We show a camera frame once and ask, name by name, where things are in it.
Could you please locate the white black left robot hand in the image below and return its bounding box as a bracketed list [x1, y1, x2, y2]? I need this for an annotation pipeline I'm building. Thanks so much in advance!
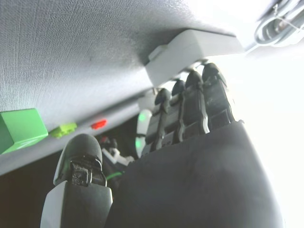
[40, 62, 285, 228]

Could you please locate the white power strip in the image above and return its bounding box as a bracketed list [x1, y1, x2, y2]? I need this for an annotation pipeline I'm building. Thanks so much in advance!
[144, 28, 246, 88]

